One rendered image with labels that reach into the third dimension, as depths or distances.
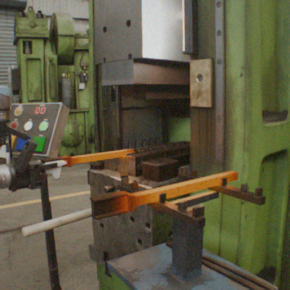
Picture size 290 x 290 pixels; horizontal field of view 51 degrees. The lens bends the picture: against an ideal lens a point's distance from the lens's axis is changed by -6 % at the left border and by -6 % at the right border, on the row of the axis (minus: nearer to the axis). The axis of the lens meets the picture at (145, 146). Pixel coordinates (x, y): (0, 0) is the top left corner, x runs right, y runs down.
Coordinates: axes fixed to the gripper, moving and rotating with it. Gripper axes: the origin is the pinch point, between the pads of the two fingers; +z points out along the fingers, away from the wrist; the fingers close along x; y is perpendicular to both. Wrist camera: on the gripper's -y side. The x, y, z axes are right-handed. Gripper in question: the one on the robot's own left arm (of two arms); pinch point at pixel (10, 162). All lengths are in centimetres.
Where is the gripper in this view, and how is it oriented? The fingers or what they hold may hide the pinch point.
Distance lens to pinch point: 157.6
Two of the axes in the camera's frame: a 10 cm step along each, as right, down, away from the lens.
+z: 0.1, 9.9, 1.7
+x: 3.1, 1.5, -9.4
